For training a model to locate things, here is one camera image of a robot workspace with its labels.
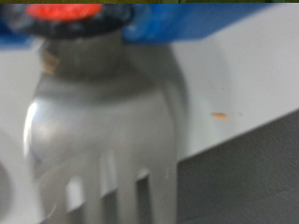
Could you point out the silver toaster oven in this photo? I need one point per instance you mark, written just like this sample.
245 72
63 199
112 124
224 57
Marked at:
255 62

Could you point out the metal spatula with blue block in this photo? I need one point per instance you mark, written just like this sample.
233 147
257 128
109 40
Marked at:
93 124

